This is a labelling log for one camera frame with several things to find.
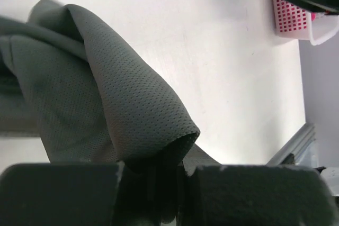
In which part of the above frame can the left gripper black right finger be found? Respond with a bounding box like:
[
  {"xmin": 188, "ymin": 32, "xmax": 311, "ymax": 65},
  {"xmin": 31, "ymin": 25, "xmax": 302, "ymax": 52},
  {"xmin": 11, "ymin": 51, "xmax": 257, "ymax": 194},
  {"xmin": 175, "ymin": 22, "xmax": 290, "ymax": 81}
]
[{"xmin": 177, "ymin": 146, "xmax": 336, "ymax": 225}]

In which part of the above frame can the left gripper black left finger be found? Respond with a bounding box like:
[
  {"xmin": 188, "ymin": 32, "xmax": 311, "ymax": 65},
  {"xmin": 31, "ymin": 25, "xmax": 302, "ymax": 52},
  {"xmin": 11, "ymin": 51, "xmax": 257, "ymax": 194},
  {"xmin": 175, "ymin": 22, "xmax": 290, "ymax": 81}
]
[{"xmin": 0, "ymin": 161, "xmax": 159, "ymax": 226}]

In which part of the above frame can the grey t shirt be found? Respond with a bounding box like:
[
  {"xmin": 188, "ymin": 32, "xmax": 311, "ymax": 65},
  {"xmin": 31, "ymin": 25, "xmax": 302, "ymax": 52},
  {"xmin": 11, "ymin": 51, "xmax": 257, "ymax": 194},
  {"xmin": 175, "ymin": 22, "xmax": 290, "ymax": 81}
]
[{"xmin": 1, "ymin": 0, "xmax": 200, "ymax": 168}]

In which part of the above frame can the magenta t shirt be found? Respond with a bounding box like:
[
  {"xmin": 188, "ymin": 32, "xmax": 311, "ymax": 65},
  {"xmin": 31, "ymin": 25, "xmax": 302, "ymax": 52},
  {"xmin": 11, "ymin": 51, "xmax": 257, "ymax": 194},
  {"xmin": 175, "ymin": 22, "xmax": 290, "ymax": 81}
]
[{"xmin": 273, "ymin": 0, "xmax": 316, "ymax": 33}]

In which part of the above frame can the white plastic basket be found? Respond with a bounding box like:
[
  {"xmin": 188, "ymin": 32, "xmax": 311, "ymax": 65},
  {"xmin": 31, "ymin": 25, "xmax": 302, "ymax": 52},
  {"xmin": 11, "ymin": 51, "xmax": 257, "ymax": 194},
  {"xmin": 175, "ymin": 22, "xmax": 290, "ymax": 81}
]
[{"xmin": 273, "ymin": 0, "xmax": 338, "ymax": 46}]

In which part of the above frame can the aluminium mounting rail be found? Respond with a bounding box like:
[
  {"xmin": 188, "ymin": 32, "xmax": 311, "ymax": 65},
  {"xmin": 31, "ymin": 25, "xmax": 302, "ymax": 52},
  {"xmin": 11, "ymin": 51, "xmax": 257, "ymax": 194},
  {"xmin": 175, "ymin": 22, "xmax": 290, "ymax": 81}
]
[{"xmin": 267, "ymin": 123, "xmax": 319, "ymax": 168}]

